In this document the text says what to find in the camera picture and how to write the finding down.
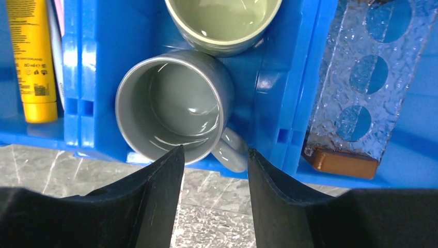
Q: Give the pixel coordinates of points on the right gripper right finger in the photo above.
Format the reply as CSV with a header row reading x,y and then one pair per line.
x,y
288,213

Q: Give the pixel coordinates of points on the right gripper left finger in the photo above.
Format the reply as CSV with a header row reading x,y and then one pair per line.
x,y
136,211

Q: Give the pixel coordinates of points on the grey ceramic mug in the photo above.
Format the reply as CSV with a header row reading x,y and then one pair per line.
x,y
183,97

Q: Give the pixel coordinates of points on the light green ceramic mug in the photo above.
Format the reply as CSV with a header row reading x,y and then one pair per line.
x,y
222,28

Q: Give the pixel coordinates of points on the clear toothbrush holder brown ends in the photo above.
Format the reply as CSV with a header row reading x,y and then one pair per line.
x,y
372,53

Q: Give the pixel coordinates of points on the white teal toothpaste tube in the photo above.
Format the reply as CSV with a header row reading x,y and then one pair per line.
x,y
56,47

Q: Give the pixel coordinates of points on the yellow toothpaste tube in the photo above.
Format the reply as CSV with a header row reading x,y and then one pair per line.
x,y
30,36

